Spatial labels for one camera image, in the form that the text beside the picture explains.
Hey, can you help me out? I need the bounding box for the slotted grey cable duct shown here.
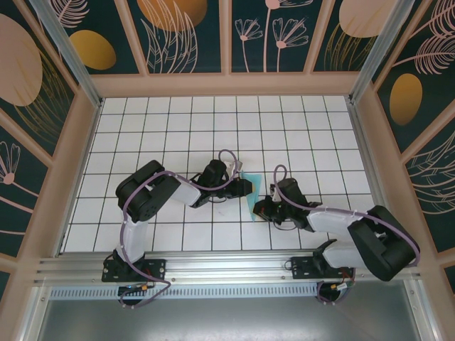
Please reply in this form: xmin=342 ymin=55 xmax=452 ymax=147
xmin=49 ymin=286 xmax=321 ymax=300

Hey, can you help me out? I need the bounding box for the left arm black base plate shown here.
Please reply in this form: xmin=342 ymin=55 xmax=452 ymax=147
xmin=102 ymin=258 xmax=168 ymax=284

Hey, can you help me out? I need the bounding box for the long aluminium base rail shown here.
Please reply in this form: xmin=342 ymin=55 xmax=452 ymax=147
xmin=33 ymin=248 xmax=426 ymax=285

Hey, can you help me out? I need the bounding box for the wall panel with orange oval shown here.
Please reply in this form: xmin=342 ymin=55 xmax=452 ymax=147
xmin=39 ymin=0 xmax=147 ymax=76

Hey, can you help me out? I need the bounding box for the grey metal sheet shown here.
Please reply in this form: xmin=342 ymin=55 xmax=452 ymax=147
xmin=35 ymin=298 xmax=424 ymax=341

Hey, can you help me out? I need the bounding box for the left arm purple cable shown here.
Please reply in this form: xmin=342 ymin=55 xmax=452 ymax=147
xmin=119 ymin=148 xmax=238 ymax=310

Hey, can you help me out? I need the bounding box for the wall panel with gold leaves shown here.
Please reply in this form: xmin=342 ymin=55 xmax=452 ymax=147
xmin=311 ymin=0 xmax=390 ymax=74

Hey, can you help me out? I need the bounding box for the wall panel with pink circle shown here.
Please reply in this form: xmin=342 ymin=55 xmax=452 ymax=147
xmin=0 ymin=0 xmax=80 ymax=163

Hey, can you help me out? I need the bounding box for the wall panel with orange circle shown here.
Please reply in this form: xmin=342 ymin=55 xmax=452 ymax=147
xmin=127 ymin=0 xmax=229 ymax=75

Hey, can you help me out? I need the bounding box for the aluminium corner post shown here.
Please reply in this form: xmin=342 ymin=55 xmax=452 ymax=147
xmin=27 ymin=0 xmax=105 ymax=109
xmin=348 ymin=0 xmax=410 ymax=104

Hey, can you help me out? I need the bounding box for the wall panel with single flower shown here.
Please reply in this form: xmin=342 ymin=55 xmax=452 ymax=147
xmin=0 ymin=115 xmax=50 ymax=251

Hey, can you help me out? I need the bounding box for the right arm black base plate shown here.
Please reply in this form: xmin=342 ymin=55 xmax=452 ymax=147
xmin=290 ymin=255 xmax=355 ymax=281

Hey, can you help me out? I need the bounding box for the wall panel with fern and oval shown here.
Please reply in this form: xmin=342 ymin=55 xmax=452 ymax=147
xmin=372 ymin=0 xmax=455 ymax=154

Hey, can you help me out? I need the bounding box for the wall panel with pink flowers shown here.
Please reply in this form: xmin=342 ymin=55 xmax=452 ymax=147
xmin=230 ymin=0 xmax=323 ymax=75

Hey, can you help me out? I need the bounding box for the aluminium side rail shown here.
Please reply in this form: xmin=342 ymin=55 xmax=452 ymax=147
xmin=56 ymin=99 xmax=105 ymax=257
xmin=346 ymin=101 xmax=390 ymax=223

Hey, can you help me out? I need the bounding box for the light blue paper sheet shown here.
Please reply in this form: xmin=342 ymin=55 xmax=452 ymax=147
xmin=240 ymin=171 xmax=264 ymax=224

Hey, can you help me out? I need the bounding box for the wall panel with fern leaves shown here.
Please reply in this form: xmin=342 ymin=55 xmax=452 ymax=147
xmin=404 ymin=124 xmax=455 ymax=257

